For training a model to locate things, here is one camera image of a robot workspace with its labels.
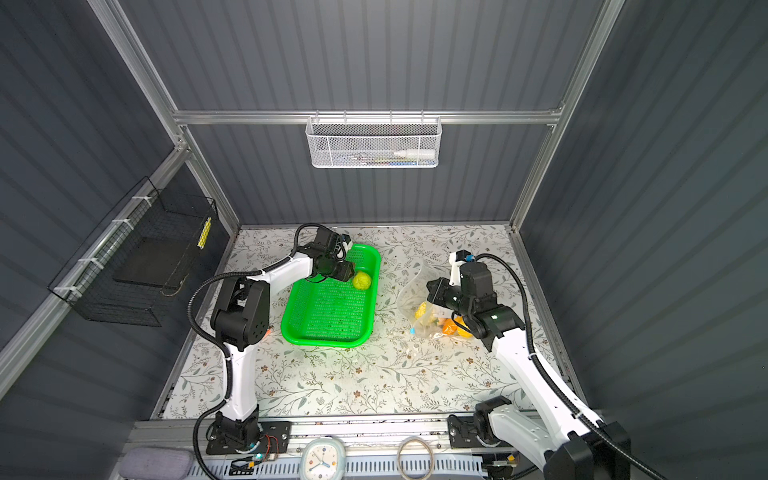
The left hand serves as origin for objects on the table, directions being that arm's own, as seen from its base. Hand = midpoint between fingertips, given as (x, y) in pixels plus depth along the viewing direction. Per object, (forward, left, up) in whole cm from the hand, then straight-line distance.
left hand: (347, 269), depth 102 cm
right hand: (-20, -25, +17) cm, 36 cm away
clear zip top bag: (-10, -22, -3) cm, 24 cm away
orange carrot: (-24, -31, +1) cm, 39 cm away
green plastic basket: (-14, +4, -5) cm, 15 cm away
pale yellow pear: (-21, -23, +5) cm, 31 cm away
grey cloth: (-52, +42, -2) cm, 67 cm away
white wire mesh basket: (+54, -11, +18) cm, 57 cm away
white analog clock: (-54, +4, -2) cm, 54 cm away
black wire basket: (-12, +48, +25) cm, 55 cm away
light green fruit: (-6, -5, +2) cm, 8 cm away
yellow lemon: (-25, -36, -1) cm, 44 cm away
